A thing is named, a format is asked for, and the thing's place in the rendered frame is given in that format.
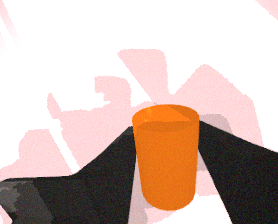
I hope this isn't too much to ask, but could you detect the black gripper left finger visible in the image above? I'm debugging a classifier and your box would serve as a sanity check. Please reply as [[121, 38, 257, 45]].
[[0, 126, 136, 224]]

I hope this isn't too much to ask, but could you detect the orange knob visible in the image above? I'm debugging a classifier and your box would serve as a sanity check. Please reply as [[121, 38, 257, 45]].
[[132, 104, 199, 211]]

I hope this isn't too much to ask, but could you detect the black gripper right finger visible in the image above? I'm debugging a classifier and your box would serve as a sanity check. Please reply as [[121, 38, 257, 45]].
[[198, 120, 278, 224]]

